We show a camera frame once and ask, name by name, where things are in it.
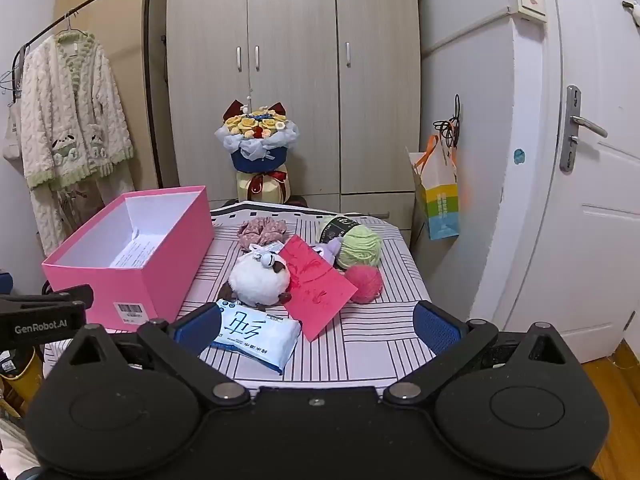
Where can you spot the white door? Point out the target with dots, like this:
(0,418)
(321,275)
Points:
(590,240)

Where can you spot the cream green knitted robe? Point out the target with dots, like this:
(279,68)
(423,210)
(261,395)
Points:
(65,110)

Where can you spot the pink scrunchie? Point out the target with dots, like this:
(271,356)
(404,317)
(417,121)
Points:
(262,232)

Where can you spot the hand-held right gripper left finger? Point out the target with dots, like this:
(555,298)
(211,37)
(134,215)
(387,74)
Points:
(200,329)

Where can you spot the striped tablecloth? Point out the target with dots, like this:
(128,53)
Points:
(360,340)

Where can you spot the blue round sticker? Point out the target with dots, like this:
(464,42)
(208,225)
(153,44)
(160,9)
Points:
(520,156)

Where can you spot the colourful paper gift bag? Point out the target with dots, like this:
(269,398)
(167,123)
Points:
(440,200)

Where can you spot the beige wardrobe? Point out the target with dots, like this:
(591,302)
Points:
(300,35)

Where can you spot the purple plush toy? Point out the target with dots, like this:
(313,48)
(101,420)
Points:
(330,249)

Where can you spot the pink cardboard box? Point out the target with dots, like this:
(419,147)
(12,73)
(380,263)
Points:
(100,280)

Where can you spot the white paper slip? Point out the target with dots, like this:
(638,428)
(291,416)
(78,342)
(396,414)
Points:
(132,252)

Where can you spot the yellow blue flower bouquet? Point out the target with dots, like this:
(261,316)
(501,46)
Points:
(257,155)

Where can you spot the light wooden board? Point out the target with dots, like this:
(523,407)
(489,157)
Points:
(125,85)

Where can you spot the blue white tissue pack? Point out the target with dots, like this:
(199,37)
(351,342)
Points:
(255,332)

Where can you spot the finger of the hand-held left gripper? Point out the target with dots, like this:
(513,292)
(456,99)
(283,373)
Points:
(60,296)

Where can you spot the white cloth bag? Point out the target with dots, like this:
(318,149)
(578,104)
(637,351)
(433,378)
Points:
(12,135)

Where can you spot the yellow boot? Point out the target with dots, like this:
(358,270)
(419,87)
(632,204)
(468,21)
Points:
(20,370)

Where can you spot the white plush sheep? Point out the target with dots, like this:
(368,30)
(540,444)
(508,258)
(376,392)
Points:
(255,277)

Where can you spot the green yarn ball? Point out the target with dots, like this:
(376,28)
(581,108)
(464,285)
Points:
(360,247)

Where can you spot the black clothes rack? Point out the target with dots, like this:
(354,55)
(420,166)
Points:
(148,60)

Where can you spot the red envelope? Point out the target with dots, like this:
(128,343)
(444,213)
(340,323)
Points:
(320,290)

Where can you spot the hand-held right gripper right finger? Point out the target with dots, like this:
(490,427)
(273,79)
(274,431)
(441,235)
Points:
(437,329)

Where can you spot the pink pompom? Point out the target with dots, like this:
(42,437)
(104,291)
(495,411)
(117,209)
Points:
(364,284)

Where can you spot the beige wall switch box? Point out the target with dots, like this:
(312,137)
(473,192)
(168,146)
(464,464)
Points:
(527,2)

